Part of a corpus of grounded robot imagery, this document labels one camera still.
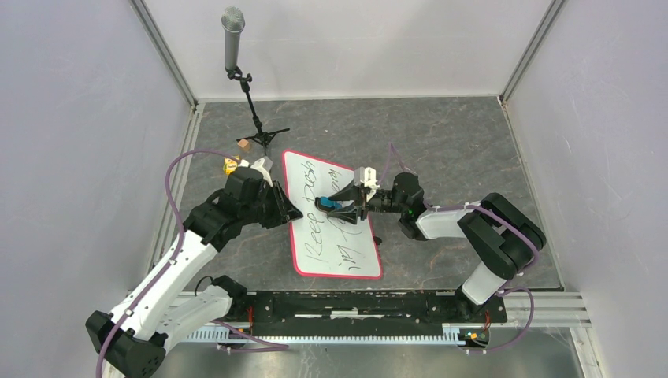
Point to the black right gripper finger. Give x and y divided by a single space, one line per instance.
351 192
349 214

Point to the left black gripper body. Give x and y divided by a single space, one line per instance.
259 210

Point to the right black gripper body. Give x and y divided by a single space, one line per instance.
381 201

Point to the blue whiteboard eraser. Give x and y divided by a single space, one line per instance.
327 205

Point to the pink framed whiteboard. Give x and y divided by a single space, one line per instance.
323 246

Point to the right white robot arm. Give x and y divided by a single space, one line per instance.
503 237

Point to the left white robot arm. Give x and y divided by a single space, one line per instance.
135 336

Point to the yellow owl toy block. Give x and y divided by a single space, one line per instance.
231 164

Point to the wooden cube near tripod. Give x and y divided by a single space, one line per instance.
245 145

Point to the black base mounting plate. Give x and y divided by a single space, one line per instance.
360 313

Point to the black microphone tripod stand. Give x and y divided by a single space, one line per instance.
262 137

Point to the silver microphone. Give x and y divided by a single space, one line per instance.
233 23

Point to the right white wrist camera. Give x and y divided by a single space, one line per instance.
366 177

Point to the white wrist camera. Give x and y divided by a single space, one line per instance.
262 165
366 177

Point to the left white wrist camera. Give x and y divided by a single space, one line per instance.
262 165

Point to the aluminium frame rail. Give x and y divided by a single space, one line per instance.
551 309

